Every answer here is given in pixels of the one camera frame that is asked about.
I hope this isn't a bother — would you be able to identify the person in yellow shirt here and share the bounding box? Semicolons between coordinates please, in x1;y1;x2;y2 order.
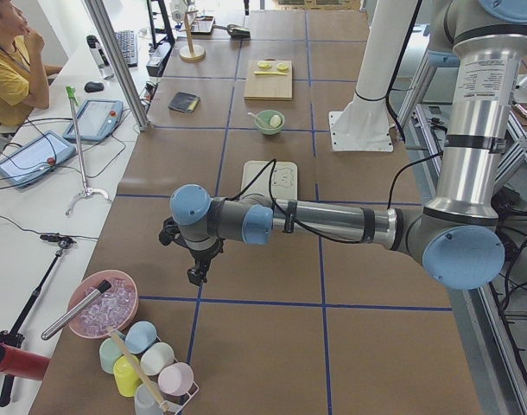
0;1;61;126

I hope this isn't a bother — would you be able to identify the yellow cup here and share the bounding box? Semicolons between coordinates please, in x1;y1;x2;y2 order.
112;355;143;398

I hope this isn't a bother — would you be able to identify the aluminium frame post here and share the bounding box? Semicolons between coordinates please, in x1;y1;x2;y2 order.
85;0;149;131

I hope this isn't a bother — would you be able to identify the white bun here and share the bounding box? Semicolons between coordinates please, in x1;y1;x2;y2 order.
270;114;282;128

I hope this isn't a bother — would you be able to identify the teach pendant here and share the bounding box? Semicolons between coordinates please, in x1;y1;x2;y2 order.
71;99;124;142
0;131;76;188

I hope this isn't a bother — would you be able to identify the wooden mug tree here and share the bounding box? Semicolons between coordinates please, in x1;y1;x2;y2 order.
179;10;206;62

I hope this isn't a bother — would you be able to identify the black computer mouse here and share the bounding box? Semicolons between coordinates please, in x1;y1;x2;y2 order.
84;81;105;93

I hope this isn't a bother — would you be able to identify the red bottle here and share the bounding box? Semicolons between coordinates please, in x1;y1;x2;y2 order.
0;343;51;380

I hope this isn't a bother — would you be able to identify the pink cup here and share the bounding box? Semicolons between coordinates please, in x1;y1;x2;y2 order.
158;362;194;396

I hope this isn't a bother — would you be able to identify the pink bowl with ice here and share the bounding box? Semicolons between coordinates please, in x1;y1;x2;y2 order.
67;270;139;339

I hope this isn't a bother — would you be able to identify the grey cup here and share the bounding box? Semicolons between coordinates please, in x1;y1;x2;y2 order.
134;384;163;415

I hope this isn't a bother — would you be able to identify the metal grabber stick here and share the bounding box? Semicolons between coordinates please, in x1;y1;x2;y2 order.
65;86;112;216

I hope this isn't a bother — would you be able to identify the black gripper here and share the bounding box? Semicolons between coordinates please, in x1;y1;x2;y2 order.
158;217;224;285

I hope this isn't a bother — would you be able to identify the white rectangular tray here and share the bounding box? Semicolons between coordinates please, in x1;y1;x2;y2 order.
240;161;298;200

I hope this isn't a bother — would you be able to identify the black tripod stick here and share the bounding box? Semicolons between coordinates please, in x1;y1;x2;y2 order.
0;233;76;407

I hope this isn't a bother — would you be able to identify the blue cup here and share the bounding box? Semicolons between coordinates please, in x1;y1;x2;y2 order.
124;321;157;354

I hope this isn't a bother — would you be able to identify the dark grey sponge cloth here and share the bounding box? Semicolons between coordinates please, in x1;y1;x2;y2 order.
168;92;200;113

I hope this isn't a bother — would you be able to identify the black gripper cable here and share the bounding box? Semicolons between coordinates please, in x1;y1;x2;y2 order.
228;157;372;244

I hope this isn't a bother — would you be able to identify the teach pendant near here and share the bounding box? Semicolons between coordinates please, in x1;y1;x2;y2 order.
0;131;76;188

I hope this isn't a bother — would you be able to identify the metal muddler rod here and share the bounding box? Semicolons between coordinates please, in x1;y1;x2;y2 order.
41;279;111;341

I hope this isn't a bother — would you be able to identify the teach pendant far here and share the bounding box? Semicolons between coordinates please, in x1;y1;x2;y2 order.
71;99;124;142

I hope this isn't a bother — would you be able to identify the metal scoop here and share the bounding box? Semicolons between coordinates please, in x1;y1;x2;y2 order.
213;24;251;39

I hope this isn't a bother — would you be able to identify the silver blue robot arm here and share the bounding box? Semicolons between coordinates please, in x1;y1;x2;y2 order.
159;1;527;290

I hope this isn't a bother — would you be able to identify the wooden glass tray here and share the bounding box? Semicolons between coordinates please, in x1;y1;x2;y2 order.
191;16;215;35

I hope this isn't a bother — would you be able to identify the yellow toy knife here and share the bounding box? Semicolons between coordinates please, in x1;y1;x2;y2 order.
253;71;288;76

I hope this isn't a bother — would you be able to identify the white cup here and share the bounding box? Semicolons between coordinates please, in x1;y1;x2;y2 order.
140;342;175;376

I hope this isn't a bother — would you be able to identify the black keyboard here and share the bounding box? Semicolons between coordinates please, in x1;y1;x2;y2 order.
114;30;138;67

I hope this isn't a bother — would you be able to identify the wooden cutting board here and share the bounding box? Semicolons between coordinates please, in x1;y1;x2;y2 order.
244;60;294;101

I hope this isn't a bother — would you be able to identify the green cup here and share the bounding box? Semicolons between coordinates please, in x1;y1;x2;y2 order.
98;338;123;374

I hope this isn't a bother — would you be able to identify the light green bowl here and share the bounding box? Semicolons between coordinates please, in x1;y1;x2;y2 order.
254;110;285;135

